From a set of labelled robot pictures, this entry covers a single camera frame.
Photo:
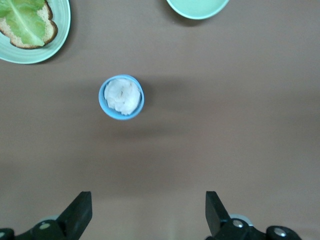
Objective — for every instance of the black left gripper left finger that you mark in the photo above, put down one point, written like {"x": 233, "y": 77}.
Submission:
{"x": 75, "y": 220}

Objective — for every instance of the green plate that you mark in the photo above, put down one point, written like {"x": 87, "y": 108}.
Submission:
{"x": 60, "y": 37}

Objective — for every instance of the blue cup holding tissue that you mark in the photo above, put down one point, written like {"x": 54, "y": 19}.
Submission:
{"x": 117, "y": 116}

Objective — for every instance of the green bowl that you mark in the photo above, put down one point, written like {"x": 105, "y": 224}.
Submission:
{"x": 197, "y": 7}

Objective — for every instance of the toasted bread slice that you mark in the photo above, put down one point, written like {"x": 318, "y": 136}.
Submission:
{"x": 49, "y": 27}

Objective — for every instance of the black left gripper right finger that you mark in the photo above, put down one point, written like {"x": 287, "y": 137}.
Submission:
{"x": 220, "y": 222}

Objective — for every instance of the white tissue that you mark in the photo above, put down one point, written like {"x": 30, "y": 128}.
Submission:
{"x": 122, "y": 96}

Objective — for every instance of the green lettuce leaf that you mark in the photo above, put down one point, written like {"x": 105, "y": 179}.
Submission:
{"x": 22, "y": 22}

